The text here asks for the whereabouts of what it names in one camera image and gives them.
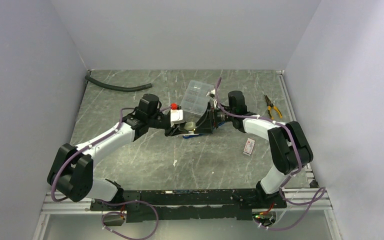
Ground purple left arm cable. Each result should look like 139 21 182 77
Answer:
50 105 160 240

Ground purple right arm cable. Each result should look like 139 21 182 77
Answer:
211 76 327 232

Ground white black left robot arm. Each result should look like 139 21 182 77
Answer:
47 94 185 210

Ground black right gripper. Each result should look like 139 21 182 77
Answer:
193 102 235 135

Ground clear plastic screw organizer box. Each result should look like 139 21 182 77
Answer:
180 80 215 115

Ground aluminium frame rail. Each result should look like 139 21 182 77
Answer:
40 188 333 215

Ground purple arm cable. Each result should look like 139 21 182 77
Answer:
211 76 327 232
50 105 160 240

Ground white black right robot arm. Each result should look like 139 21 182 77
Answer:
194 89 314 208

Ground dark corrugated hose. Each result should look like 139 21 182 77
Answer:
84 74 153 93

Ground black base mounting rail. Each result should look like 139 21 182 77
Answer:
89 188 289 223

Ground small beige white stapler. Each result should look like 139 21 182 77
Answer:
179 121 196 136

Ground red white staples box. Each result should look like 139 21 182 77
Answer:
242 138 256 156

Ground yellow handled pliers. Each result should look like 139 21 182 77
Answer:
264 94 283 120

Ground blue black stapler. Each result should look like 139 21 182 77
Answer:
182 121 226 139

